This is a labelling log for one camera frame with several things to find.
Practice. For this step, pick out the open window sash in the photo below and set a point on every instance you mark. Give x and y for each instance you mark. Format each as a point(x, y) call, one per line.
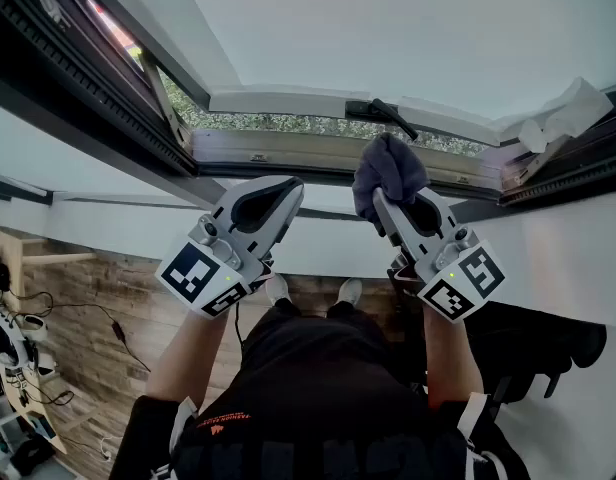
point(388, 33)

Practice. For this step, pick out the blue screen device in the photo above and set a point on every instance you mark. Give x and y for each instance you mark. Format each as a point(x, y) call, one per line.
point(42, 427)

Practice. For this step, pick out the blue microfibre cleaning cloth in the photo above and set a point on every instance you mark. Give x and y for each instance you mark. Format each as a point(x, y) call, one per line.
point(388, 163)

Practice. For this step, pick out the person's left forearm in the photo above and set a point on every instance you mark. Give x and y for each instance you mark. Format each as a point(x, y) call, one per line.
point(188, 358)

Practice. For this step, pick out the person's black shirt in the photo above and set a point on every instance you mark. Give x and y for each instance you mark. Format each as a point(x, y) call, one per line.
point(313, 433)

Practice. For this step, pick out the person's left white shoe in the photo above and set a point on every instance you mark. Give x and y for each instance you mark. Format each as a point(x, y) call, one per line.
point(277, 288)

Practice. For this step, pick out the black chair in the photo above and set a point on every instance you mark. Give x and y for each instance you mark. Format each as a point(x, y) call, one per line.
point(528, 348)

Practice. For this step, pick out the person's right forearm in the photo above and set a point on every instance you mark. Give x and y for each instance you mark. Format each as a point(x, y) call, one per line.
point(448, 358)

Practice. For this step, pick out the white and black device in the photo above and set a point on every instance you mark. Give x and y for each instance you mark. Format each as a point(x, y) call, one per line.
point(3, 343)

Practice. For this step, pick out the person's white shoe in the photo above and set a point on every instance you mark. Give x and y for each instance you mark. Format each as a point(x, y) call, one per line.
point(277, 288)
point(349, 290)

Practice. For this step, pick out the person's black trousers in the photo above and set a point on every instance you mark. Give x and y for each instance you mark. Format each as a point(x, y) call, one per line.
point(313, 333)

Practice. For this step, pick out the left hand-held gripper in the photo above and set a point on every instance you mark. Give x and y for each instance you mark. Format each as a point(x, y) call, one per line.
point(188, 278)

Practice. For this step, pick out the wooden rail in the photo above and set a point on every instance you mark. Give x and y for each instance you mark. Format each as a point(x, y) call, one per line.
point(58, 258)

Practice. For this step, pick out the crumpled white tissue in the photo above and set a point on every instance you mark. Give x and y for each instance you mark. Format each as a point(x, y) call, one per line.
point(573, 110)

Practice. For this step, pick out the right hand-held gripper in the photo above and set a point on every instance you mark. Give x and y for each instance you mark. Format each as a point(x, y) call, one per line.
point(463, 288)

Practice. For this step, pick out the person's right white shoe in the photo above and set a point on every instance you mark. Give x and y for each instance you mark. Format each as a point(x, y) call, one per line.
point(349, 290)

